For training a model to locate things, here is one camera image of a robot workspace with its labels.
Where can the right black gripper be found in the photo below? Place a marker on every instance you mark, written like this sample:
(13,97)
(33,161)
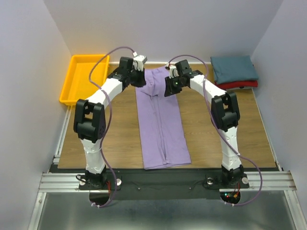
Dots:
(169,90)

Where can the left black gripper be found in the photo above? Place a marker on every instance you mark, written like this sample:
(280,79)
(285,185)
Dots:
(142,82)

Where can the purple t shirt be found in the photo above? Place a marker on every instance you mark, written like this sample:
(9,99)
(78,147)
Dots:
(161,132)

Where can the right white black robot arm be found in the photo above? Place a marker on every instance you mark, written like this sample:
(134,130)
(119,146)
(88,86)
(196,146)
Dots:
(223,110)

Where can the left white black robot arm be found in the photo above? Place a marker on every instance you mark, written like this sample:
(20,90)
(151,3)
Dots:
(90,121)

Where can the folded red t shirt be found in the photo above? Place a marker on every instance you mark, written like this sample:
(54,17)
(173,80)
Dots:
(247,84)

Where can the yellow plastic bin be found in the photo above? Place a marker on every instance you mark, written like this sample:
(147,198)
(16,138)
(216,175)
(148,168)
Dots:
(77,85)

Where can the folded teal t shirt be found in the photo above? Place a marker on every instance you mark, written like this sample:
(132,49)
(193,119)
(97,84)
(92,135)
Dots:
(233,68)

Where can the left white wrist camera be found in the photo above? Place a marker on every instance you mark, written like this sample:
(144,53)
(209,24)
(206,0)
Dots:
(139,61)

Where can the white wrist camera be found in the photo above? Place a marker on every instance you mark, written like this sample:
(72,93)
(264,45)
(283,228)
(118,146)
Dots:
(139,61)
(173,72)

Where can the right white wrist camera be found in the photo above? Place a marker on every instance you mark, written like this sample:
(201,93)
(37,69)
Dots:
(173,72)

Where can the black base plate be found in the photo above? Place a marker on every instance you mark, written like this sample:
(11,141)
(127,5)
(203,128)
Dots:
(166,184)

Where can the aluminium frame rail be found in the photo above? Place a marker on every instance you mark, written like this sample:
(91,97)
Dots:
(65,207)

